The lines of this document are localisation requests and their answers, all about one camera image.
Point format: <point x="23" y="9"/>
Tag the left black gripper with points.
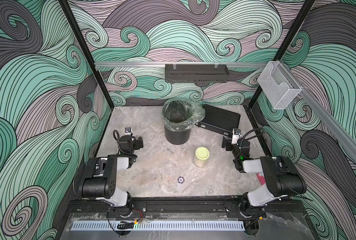
<point x="137" y="145"/>

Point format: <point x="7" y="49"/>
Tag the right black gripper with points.
<point x="228" y="142"/>

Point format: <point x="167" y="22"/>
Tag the clear oatmeal jar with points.
<point x="198" y="163"/>

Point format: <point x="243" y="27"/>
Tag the light green jar lid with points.
<point x="202" y="154"/>

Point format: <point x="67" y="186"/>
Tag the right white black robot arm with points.
<point x="281" y="177"/>

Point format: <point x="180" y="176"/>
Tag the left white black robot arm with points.
<point x="99" y="180"/>

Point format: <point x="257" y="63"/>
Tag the black flat tray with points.
<point x="219" y="120"/>

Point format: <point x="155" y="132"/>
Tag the pink white small object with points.
<point x="261" y="178"/>

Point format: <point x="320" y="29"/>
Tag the black trash bin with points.
<point x="177" y="138"/>

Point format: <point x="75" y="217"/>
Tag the clear green bin liner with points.
<point x="180" y="115"/>

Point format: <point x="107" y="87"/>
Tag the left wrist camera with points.
<point x="128" y="131"/>

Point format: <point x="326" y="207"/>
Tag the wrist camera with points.
<point x="128" y="131"/>
<point x="236" y="135"/>

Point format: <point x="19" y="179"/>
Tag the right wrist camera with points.
<point x="236" y="135"/>

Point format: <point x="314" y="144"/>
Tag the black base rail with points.
<point x="147" y="208"/>

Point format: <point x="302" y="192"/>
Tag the clear mesh wall holder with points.
<point x="279" y="84"/>

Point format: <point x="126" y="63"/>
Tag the black wall shelf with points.
<point x="197" y="74"/>

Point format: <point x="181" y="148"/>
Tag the aluminium back wall rail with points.
<point x="138" y="64"/>

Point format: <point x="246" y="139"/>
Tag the aluminium wall rail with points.
<point x="138" y="64"/>
<point x="330" y="90"/>

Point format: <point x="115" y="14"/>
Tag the white slotted cable duct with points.
<point x="160" y="226"/>

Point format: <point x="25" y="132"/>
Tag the aluminium right wall rail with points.
<point x="330" y="90"/>

